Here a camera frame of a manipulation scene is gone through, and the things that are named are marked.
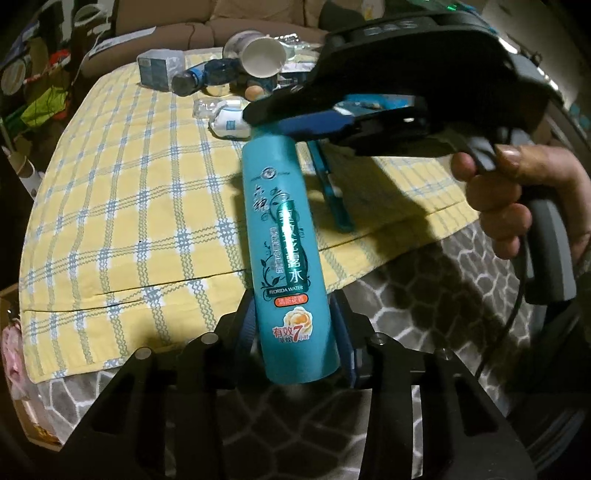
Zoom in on white small tube bottle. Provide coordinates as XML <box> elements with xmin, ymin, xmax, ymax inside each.
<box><xmin>210</xmin><ymin>104</ymin><xmax>250</xmax><ymax>139</ymax></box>

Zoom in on brown cardboard box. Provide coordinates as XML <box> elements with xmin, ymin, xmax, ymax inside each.
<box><xmin>0</xmin><ymin>295</ymin><xmax>61</xmax><ymax>453</ymax></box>

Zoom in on teal toilet water bottle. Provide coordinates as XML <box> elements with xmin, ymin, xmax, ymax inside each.
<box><xmin>242</xmin><ymin>134</ymin><xmax>354</xmax><ymax>385</ymax></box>

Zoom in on grey blue box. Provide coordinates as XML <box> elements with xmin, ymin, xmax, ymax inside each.
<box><xmin>139</xmin><ymin>51</ymin><xmax>185</xmax><ymax>90</ymax></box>

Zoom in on white paper cup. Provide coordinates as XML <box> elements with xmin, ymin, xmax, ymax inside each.
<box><xmin>242</xmin><ymin>38</ymin><xmax>289</xmax><ymax>78</ymax></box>

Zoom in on person's right hand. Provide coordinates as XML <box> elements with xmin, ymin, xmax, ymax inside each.
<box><xmin>450</xmin><ymin>143</ymin><xmax>591</xmax><ymax>267</ymax></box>

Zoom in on white paper sheet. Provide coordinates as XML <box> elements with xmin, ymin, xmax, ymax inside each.
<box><xmin>88</xmin><ymin>25</ymin><xmax>158</xmax><ymax>58</ymax></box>

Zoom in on blue patterned paper cup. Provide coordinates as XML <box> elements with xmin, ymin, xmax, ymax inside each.
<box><xmin>224</xmin><ymin>30</ymin><xmax>264</xmax><ymax>61</ymax></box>

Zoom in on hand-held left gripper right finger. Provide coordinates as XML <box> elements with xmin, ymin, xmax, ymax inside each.
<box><xmin>318</xmin><ymin>290</ymin><xmax>537</xmax><ymax>480</ymax></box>

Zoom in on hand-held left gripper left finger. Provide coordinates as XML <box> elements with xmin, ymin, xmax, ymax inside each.
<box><xmin>59</xmin><ymin>290</ymin><xmax>278</xmax><ymax>480</ymax></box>

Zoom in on small clear plastic bag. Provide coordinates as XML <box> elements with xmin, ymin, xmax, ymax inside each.
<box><xmin>194</xmin><ymin>97</ymin><xmax>223</xmax><ymax>119</ymax></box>

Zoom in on clear plastic wrapper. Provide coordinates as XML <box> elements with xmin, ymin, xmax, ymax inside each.
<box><xmin>281</xmin><ymin>34</ymin><xmax>324</xmax><ymax>61</ymax></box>

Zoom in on green bag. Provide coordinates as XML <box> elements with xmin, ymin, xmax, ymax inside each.
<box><xmin>21</xmin><ymin>88</ymin><xmax>70</xmax><ymax>121</ymax></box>

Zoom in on pink cloth items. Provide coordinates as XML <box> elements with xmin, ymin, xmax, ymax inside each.
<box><xmin>0</xmin><ymin>323</ymin><xmax>28</xmax><ymax>398</ymax></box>

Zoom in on brown sofa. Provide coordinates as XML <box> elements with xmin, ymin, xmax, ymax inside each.
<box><xmin>78</xmin><ymin>0</ymin><xmax>324</xmax><ymax>79</ymax></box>

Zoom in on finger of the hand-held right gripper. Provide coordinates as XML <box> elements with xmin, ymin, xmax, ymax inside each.
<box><xmin>244</xmin><ymin>89</ymin><xmax>355</xmax><ymax>141</ymax></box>
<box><xmin>330</xmin><ymin>108</ymin><xmax>455</xmax><ymax>158</ymax></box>

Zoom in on teal plastic packet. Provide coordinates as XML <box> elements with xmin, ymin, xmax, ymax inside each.
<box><xmin>342</xmin><ymin>95</ymin><xmax>419</xmax><ymax>114</ymax></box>

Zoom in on dark blue plastic bottle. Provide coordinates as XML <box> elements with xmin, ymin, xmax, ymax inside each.
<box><xmin>172</xmin><ymin>59</ymin><xmax>245</xmax><ymax>97</ymax></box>

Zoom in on black cable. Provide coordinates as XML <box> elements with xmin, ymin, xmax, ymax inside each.
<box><xmin>473</xmin><ymin>240</ymin><xmax>536</xmax><ymax>377</ymax></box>

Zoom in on yellow plaid tablecloth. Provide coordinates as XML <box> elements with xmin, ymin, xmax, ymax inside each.
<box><xmin>18</xmin><ymin>46</ymin><xmax>467</xmax><ymax>384</ymax></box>

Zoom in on grey patterned blanket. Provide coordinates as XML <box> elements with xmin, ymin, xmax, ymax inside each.
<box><xmin>34</xmin><ymin>222</ymin><xmax>591</xmax><ymax>480</ymax></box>

